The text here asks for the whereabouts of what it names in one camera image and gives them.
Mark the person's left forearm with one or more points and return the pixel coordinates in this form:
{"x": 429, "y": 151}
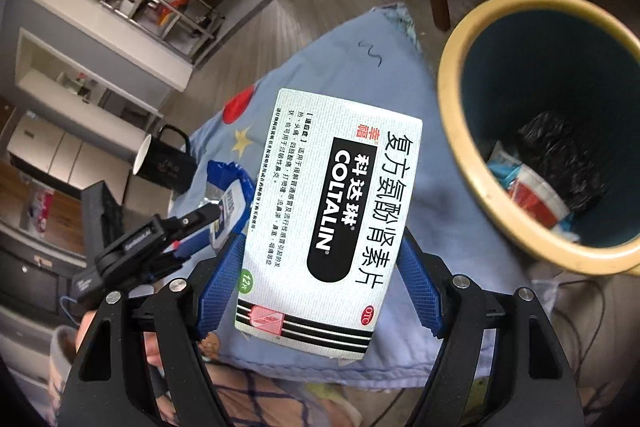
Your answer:
{"x": 62, "y": 357}

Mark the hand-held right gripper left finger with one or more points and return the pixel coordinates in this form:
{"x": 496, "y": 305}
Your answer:
{"x": 220, "y": 282}

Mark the blue white medicine packet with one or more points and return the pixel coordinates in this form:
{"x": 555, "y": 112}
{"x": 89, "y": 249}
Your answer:
{"x": 232, "y": 202}

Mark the metal kitchen rack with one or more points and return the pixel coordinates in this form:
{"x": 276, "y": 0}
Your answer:
{"x": 150, "y": 7}

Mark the light blue printed sheet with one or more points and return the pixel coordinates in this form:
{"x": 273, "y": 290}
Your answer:
{"x": 320, "y": 62}

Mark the black mug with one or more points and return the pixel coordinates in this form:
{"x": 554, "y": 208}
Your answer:
{"x": 165, "y": 167}

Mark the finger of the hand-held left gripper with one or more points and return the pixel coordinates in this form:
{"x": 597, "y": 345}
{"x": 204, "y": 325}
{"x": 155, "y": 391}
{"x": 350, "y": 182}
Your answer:
{"x": 197, "y": 217}
{"x": 185, "y": 244}

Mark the pink printed pack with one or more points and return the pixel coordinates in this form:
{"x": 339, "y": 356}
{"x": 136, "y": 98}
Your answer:
{"x": 40, "y": 209}

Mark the black low cabinet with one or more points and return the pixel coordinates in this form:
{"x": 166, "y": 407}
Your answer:
{"x": 30, "y": 277}

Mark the teal trash bin yellow rim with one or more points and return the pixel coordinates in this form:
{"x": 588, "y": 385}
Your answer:
{"x": 550, "y": 57}

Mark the black plastic bag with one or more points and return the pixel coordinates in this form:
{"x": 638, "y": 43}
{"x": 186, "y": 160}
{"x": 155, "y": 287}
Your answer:
{"x": 560, "y": 157}

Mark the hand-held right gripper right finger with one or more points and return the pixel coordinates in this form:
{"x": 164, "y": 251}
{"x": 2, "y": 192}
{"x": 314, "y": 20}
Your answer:
{"x": 420, "y": 287}

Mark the plaid trousers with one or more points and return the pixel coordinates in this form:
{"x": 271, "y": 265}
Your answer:
{"x": 260, "y": 397}

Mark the red white packet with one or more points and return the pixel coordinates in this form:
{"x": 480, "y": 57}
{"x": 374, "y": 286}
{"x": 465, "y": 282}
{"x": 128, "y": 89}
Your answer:
{"x": 535, "y": 197}

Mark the person's left hand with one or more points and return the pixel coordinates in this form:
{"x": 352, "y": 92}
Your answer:
{"x": 152, "y": 349}

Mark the white medicine box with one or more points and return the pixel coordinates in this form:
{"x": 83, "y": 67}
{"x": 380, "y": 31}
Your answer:
{"x": 325, "y": 207}

